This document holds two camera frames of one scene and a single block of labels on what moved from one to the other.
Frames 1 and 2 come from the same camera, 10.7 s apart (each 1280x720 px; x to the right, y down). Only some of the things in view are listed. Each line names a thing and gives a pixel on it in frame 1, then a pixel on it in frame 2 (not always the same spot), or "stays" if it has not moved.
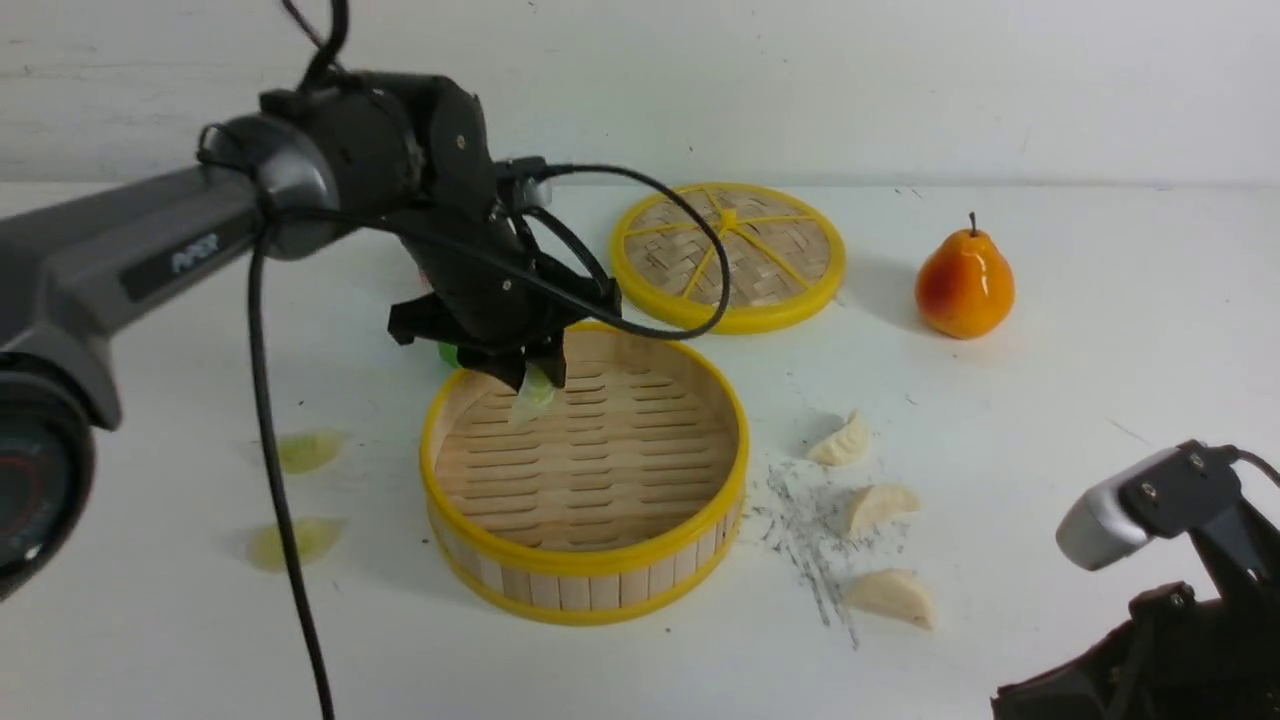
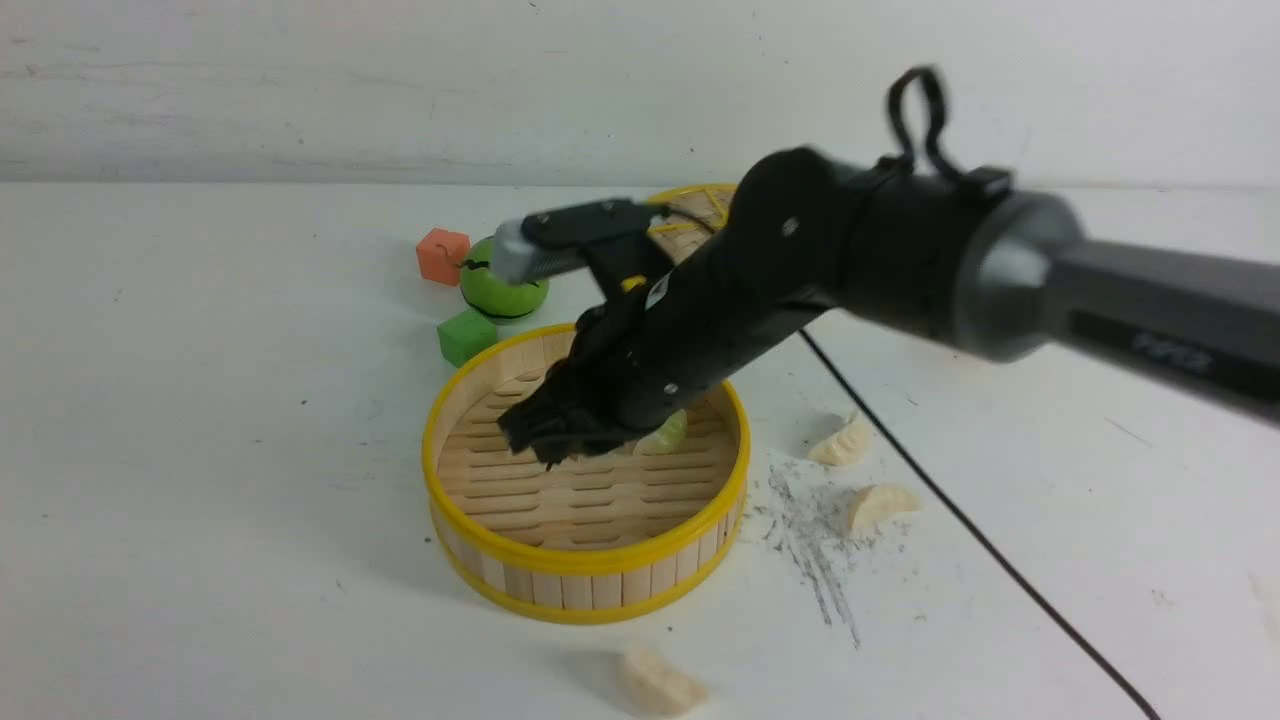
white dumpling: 845,447 stays
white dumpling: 881,502 stays
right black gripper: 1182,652 → 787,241
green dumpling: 312,537 → 671,438
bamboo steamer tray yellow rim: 602,502 stays
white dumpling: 895,592 → 656,688
